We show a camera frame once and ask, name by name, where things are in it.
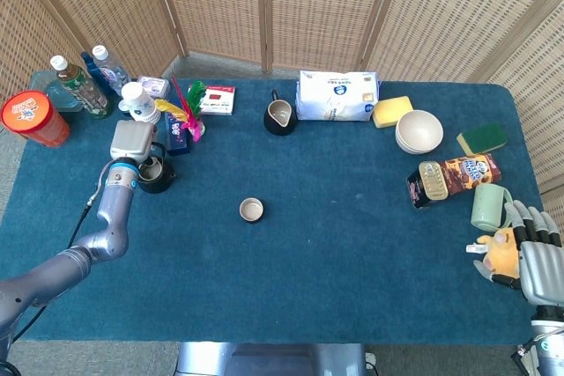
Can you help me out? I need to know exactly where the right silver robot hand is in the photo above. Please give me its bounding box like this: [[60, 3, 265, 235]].
[[473, 199, 564, 307]]

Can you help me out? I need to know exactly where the red white flat box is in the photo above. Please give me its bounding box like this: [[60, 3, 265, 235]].
[[198, 84, 236, 116]]

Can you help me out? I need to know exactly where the blue table cloth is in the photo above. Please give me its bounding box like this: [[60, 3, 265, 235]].
[[0, 70, 547, 346]]

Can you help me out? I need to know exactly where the dark blue bottle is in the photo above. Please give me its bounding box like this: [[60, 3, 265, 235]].
[[80, 51, 111, 96]]

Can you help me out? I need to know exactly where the pale green mug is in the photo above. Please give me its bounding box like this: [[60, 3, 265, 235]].
[[470, 182, 516, 232]]

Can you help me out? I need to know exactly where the white tissue pack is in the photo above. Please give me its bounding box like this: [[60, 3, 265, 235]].
[[294, 70, 381, 122]]

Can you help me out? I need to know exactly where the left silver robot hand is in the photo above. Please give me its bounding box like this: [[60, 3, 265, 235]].
[[108, 119, 167, 166]]

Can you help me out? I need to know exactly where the black beige pouring pitcher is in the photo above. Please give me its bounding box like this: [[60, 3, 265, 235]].
[[263, 89, 299, 136]]

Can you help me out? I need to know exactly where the small black beige teacup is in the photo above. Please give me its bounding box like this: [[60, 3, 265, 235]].
[[239, 197, 265, 224]]

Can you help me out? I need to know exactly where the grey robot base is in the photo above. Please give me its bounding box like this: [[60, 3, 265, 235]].
[[175, 343, 367, 376]]

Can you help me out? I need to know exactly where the yellow plush toy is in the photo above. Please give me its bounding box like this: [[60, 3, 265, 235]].
[[475, 225, 522, 280]]

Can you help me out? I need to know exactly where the clear plastic container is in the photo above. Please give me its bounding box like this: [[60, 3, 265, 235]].
[[29, 70, 85, 113]]

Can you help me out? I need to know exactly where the brown chocolate cookie box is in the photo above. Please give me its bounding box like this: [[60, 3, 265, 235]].
[[405, 153, 502, 210]]

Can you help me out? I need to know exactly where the white yogurt bottle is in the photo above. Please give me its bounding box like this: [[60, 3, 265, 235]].
[[117, 81, 162, 126]]

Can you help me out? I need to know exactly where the colourful feather shuttlecock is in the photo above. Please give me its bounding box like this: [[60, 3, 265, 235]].
[[154, 76, 208, 143]]

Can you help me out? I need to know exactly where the green yellow scouring sponge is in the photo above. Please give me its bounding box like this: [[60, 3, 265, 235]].
[[456, 122, 508, 158]]

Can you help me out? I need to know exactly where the red tub with orange lid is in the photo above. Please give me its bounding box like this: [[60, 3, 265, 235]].
[[0, 90, 71, 148]]

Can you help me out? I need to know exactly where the black cast iron teapot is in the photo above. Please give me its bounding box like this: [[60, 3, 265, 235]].
[[137, 142, 177, 195]]

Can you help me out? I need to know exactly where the dark blue carton box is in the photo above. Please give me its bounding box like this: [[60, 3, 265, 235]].
[[165, 109, 194, 157]]

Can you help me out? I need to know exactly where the green tea bottle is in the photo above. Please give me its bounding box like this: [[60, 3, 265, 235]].
[[49, 55, 115, 121]]

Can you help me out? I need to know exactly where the clear water bottle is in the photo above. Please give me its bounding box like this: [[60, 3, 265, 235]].
[[91, 44, 133, 99]]

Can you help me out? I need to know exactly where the beige bowl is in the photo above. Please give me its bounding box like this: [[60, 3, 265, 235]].
[[395, 134, 442, 156], [395, 109, 444, 151]]

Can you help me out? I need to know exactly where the gold sardine tin can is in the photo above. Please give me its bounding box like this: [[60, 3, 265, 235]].
[[417, 160, 449, 201]]

